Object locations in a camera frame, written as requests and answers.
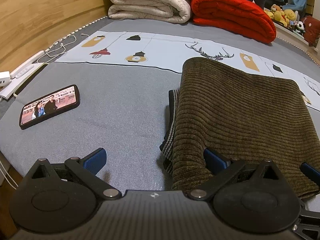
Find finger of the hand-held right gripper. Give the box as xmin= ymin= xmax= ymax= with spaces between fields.
xmin=301 ymin=162 xmax=320 ymax=182
xmin=291 ymin=209 xmax=320 ymax=240

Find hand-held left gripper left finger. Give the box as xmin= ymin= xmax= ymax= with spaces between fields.
xmin=31 ymin=148 xmax=122 ymax=200

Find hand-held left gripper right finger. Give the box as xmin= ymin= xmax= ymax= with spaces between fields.
xmin=185 ymin=148 xmax=285 ymax=202

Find brown corduroy pants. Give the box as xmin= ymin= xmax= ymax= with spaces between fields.
xmin=160 ymin=57 xmax=320 ymax=200

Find grey printed bed sheet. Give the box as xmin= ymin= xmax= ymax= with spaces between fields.
xmin=0 ymin=17 xmax=320 ymax=213

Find black smartphone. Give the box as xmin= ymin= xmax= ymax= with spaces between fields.
xmin=19 ymin=84 xmax=81 ymax=130

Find white power strip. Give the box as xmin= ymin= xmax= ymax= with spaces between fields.
xmin=10 ymin=64 xmax=34 ymax=79

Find white charger adapter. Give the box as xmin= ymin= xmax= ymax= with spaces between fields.
xmin=0 ymin=71 xmax=11 ymax=88

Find red patterned cushion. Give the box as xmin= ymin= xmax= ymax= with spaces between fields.
xmin=301 ymin=15 xmax=320 ymax=47

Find black and white plush toy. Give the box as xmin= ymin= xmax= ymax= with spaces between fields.
xmin=294 ymin=21 xmax=306 ymax=34

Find red folded blanket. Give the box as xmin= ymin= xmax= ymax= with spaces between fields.
xmin=190 ymin=0 xmax=277 ymax=43

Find yellow bear plush toy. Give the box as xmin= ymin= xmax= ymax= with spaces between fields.
xmin=281 ymin=9 xmax=298 ymax=28

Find brown bear plush toy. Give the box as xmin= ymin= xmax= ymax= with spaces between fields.
xmin=271 ymin=4 xmax=284 ymax=22

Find cream folded blanket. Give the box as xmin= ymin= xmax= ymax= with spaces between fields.
xmin=101 ymin=0 xmax=198 ymax=24

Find white charging cable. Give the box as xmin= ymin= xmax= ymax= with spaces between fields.
xmin=37 ymin=33 xmax=89 ymax=64

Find wooden bed frame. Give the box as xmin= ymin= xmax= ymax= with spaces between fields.
xmin=0 ymin=0 xmax=108 ymax=68

